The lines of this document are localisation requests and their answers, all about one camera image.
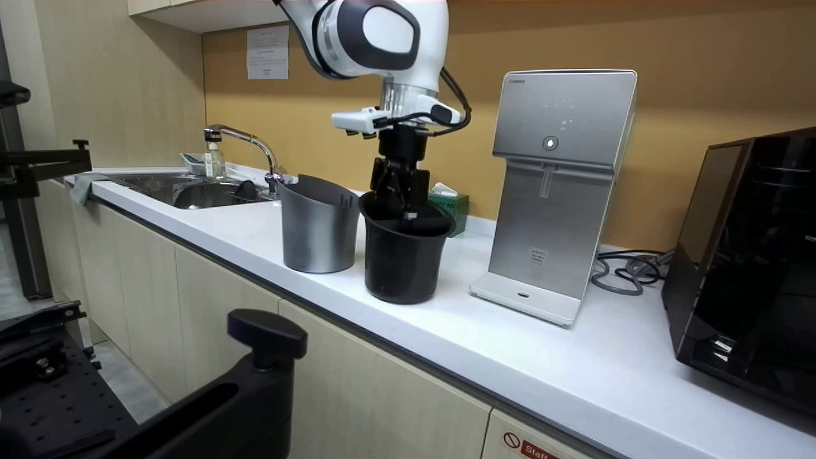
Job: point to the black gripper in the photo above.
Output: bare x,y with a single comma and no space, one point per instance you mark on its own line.
401,157

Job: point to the black cylindrical cup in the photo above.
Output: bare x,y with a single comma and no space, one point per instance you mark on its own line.
404,264

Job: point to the green tissue box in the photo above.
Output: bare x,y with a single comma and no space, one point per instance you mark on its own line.
457,213

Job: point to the grey metal bucket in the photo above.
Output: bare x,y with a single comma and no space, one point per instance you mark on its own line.
318,234

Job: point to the silver water dispenser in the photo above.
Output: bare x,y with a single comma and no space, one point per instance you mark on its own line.
553,221

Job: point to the chrome sink faucet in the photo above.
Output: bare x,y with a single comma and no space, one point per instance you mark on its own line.
257,142

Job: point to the clear soap bottle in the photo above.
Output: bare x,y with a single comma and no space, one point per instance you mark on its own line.
212,161

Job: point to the white paper notice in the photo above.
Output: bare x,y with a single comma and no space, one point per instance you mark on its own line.
270,51

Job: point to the beige base cabinet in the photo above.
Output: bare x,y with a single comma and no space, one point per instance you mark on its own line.
212,332

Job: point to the steel kitchen sink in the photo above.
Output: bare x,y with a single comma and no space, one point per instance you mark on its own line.
161,188

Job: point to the red warning sticker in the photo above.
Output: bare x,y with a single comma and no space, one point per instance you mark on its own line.
526,446

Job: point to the grey cloth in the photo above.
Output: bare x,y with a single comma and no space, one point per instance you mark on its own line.
82,188

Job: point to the black microwave oven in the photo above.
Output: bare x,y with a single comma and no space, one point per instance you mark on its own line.
756,272

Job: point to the black perforated board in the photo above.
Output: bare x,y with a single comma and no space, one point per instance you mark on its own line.
53,416

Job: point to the beige wall cabinet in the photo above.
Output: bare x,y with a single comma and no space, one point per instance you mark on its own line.
196,10

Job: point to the black metal frame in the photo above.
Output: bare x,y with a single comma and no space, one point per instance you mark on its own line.
21,170

